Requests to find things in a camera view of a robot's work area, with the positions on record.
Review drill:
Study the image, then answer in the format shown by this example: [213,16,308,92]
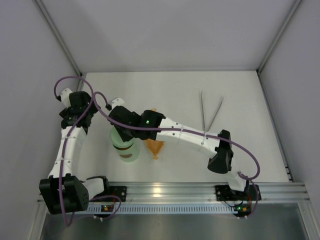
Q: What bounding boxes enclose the green lid with handle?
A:
[109,127,134,148]

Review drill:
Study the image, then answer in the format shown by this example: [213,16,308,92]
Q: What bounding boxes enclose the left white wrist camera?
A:
[57,88,73,108]

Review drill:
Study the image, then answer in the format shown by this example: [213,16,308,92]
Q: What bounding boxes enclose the orange boat-shaped tray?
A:
[144,107,166,161]

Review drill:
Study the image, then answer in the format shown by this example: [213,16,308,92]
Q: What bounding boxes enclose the grey slotted cable duct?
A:
[86,204,237,215]

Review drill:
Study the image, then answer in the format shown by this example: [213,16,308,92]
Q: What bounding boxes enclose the left aluminium frame post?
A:
[32,0,83,77]

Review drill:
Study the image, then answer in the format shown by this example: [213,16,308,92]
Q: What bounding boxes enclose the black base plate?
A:
[99,185,127,202]
[214,184,262,202]

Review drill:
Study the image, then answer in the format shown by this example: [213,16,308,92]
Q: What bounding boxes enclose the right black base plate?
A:
[214,184,262,202]

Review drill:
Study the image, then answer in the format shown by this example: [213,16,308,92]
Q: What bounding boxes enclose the right aluminium frame post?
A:
[257,0,305,74]

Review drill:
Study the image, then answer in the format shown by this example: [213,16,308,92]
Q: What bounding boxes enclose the aluminium frame post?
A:
[32,0,83,77]
[257,0,305,74]

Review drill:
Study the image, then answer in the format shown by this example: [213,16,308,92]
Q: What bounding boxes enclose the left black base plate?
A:
[99,185,127,202]

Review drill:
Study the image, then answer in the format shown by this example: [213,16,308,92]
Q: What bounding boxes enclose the controller board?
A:
[93,204,119,222]
[233,204,252,220]

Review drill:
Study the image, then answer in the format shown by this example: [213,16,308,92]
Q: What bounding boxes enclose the green cup container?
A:
[112,139,140,163]

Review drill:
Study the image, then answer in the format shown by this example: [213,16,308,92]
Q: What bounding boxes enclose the right controller board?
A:
[233,204,252,220]

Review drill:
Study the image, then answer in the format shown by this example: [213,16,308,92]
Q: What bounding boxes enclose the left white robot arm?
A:
[39,88,110,215]

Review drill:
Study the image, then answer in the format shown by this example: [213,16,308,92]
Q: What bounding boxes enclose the metal tongs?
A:
[199,89,224,132]

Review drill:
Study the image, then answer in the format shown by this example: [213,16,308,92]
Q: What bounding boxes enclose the left controller board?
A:
[93,204,119,222]

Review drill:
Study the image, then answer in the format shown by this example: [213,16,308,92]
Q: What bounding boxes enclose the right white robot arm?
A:
[108,105,247,192]

